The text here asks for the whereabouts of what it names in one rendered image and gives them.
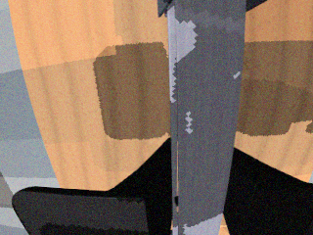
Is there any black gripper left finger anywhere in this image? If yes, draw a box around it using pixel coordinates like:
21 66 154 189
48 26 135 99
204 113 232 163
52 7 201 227
12 137 172 235

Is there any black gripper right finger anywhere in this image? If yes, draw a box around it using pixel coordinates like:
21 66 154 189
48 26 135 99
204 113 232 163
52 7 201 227
223 148 313 235

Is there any light wooden board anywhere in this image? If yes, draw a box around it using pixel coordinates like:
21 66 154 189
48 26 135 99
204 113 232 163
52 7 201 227
8 0 313 191

